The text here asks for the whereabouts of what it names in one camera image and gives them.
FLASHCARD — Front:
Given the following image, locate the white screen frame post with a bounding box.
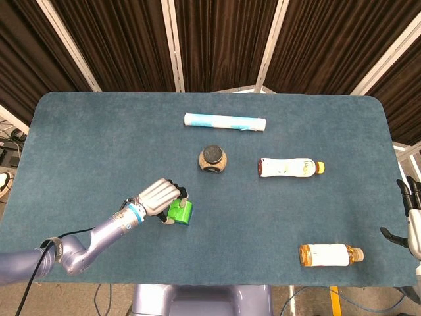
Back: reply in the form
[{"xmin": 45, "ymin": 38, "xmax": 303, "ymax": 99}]
[
  {"xmin": 350, "ymin": 19, "xmax": 421, "ymax": 96},
  {"xmin": 35, "ymin": 0, "xmax": 102, "ymax": 93},
  {"xmin": 160, "ymin": 0, "xmax": 186, "ymax": 93},
  {"xmin": 255, "ymin": 0, "xmax": 290, "ymax": 95}
]

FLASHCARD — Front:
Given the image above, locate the blue table cover cloth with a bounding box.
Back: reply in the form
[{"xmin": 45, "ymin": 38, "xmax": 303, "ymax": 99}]
[{"xmin": 0, "ymin": 91, "xmax": 421, "ymax": 288}]

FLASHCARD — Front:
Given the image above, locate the blue floor cable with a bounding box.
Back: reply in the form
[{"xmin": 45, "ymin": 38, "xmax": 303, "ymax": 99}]
[{"xmin": 282, "ymin": 285, "xmax": 406, "ymax": 314}]

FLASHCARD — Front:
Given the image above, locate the round jar with black lid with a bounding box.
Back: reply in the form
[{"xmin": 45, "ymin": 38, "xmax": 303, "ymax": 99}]
[{"xmin": 197, "ymin": 144, "xmax": 228, "ymax": 174}]

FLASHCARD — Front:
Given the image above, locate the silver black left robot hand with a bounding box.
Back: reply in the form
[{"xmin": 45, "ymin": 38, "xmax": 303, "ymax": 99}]
[{"xmin": 137, "ymin": 178, "xmax": 189, "ymax": 225}]

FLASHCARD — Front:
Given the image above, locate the green box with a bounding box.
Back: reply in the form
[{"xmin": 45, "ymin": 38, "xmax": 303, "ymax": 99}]
[{"xmin": 166, "ymin": 197, "xmax": 194, "ymax": 227}]

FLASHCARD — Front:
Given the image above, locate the amber tea bottle beige cap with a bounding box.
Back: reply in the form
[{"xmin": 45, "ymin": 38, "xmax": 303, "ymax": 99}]
[{"xmin": 298, "ymin": 243, "xmax": 364, "ymax": 267}]

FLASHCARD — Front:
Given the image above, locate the rolled white paper tube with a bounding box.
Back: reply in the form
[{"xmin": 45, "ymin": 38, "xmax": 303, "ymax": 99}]
[{"xmin": 183, "ymin": 112, "xmax": 267, "ymax": 132}]

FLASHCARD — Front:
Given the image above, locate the lavender robot base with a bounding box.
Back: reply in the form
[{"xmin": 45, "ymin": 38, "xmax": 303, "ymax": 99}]
[{"xmin": 133, "ymin": 284, "xmax": 274, "ymax": 316}]

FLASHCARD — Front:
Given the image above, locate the black floor cable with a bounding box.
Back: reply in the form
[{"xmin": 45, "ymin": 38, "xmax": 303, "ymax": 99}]
[{"xmin": 93, "ymin": 284, "xmax": 113, "ymax": 314}]

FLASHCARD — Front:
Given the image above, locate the brown curtain panel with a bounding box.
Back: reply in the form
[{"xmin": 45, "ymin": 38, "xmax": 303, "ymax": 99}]
[
  {"xmin": 262, "ymin": 0, "xmax": 421, "ymax": 96},
  {"xmin": 174, "ymin": 0, "xmax": 280, "ymax": 93},
  {"xmin": 361, "ymin": 31, "xmax": 421, "ymax": 146},
  {"xmin": 55, "ymin": 0, "xmax": 177, "ymax": 93},
  {"xmin": 0, "ymin": 0, "xmax": 93, "ymax": 117}
]

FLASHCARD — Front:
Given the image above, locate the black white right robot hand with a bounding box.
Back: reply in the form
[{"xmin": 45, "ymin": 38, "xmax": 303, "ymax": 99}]
[{"xmin": 380, "ymin": 175, "xmax": 421, "ymax": 261}]

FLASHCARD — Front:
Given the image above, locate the white-label bottle with yellow cap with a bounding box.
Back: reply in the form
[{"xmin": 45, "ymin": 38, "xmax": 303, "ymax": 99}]
[{"xmin": 257, "ymin": 157, "xmax": 326, "ymax": 179}]

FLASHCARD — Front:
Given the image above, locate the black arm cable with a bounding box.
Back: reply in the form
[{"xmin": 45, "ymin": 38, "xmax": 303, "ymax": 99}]
[{"xmin": 23, "ymin": 226, "xmax": 97, "ymax": 316}]

